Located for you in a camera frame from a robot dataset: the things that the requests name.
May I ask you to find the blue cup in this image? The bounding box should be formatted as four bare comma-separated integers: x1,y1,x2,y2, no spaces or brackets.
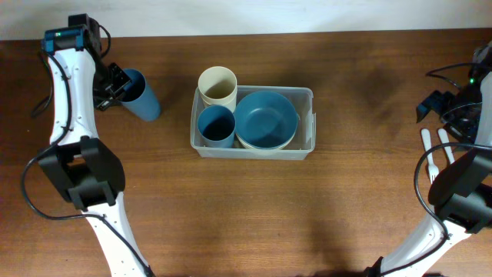
197,105,236,149
120,68,161,122

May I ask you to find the cream cup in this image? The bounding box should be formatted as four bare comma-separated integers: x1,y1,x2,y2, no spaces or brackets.
198,66,238,103
202,98,236,113

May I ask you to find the cream bowl back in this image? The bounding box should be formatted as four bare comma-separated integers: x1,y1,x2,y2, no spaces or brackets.
235,129,294,150

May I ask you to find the cream bowl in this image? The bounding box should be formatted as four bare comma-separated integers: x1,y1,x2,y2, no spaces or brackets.
239,139,290,156
235,129,294,150

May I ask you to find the cream bowl front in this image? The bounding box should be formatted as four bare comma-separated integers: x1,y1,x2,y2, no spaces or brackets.
239,139,290,156

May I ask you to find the blue bowl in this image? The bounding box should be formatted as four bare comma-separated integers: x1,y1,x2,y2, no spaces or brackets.
234,91,299,137

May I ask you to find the left arm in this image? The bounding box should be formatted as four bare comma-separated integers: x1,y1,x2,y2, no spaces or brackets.
36,14,154,276

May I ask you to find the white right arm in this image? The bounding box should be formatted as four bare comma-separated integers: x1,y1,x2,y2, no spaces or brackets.
363,44,491,276

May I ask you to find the clear plastic container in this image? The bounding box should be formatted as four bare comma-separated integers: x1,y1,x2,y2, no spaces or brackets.
190,85,316,160

